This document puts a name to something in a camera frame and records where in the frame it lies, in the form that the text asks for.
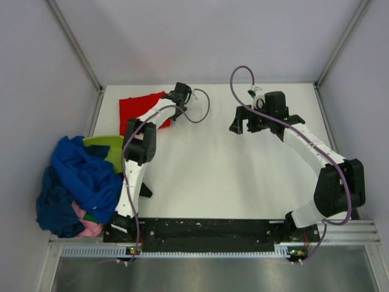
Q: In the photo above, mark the white slotted cable duct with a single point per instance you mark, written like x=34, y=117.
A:
x=122, y=251

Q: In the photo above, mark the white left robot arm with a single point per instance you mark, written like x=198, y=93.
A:
x=139, y=149

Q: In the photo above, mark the blue t shirt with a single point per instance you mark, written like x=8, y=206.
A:
x=81, y=174

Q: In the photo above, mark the green t shirt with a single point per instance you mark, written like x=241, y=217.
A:
x=89, y=217

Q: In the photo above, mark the aluminium frame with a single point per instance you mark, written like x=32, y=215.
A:
x=326, y=56

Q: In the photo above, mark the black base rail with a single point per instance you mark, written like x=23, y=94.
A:
x=172, y=234

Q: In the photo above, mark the pink t shirt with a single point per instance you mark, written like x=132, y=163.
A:
x=91, y=228

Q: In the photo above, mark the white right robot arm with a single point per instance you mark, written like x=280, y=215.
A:
x=340, y=183

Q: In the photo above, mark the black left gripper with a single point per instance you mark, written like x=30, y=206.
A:
x=175, y=115

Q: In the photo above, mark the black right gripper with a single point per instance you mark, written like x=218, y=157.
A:
x=242, y=114

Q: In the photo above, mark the red printed t shirt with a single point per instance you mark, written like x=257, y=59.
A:
x=135, y=107

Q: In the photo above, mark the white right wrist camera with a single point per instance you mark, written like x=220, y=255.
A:
x=258, y=97

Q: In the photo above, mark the green plastic basket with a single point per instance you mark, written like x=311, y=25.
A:
x=114, y=145

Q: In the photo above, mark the black t shirt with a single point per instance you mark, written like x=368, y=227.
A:
x=145, y=191

